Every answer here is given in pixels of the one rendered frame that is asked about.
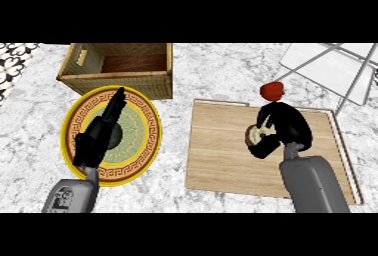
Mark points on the round patterned yellow plate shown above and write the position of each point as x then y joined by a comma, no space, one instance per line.
134,133

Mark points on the black and white patterned cloth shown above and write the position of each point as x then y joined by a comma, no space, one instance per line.
12,65

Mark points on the cupcake with red topping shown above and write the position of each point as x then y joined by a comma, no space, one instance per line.
271,90

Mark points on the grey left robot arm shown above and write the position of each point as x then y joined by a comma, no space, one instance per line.
74,191

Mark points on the wicker basket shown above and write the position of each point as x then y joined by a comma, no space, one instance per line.
127,75

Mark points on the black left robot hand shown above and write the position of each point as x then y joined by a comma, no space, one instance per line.
100,131

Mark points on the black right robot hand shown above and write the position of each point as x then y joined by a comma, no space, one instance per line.
288,125

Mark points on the wooden tray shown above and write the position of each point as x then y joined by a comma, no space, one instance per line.
226,160

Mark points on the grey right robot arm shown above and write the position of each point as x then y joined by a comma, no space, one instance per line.
310,181

